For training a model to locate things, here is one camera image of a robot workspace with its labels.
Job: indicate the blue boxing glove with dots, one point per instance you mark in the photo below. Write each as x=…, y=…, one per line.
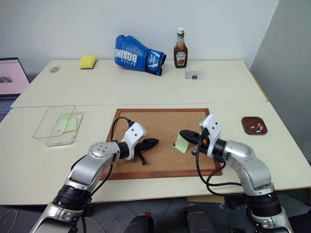
x=131, y=54

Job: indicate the clear plastic box lid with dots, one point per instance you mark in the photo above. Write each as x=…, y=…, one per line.
x=46, y=126

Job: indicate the wood-framed cork board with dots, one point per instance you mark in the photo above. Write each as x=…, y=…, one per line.
x=162, y=121

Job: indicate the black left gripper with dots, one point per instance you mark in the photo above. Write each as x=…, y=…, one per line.
x=141, y=148

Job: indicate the laptop with pink screen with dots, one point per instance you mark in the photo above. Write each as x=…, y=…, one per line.
x=11, y=75

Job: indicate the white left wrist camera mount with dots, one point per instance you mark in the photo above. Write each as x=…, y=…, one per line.
x=133, y=132

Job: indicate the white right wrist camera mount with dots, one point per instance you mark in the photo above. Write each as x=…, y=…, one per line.
x=212, y=126

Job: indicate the ketchup bottle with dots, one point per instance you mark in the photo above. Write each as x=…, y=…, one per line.
x=180, y=52

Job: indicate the yellow sponge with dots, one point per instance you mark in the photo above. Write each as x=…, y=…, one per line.
x=87, y=61

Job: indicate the brown wooden tray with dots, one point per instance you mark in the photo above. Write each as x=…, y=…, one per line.
x=247, y=121

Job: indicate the small clear plastic case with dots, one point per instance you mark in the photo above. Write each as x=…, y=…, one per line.
x=194, y=74

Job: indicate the clear plastic box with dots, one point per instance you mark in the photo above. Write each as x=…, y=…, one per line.
x=64, y=136

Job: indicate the grey partition panel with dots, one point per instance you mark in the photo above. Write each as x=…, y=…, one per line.
x=284, y=72

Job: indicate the dark rounded shape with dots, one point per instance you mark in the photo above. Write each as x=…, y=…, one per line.
x=139, y=224
x=199, y=218

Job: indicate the green sticky note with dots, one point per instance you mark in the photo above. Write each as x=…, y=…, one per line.
x=66, y=123
x=181, y=145

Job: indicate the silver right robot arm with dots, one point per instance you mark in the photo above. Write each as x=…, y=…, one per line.
x=250, y=165

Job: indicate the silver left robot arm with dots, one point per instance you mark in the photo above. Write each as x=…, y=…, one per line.
x=83, y=167

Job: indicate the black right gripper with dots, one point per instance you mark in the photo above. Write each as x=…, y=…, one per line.
x=203, y=143

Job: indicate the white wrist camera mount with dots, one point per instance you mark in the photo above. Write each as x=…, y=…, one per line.
x=212, y=126
x=133, y=132

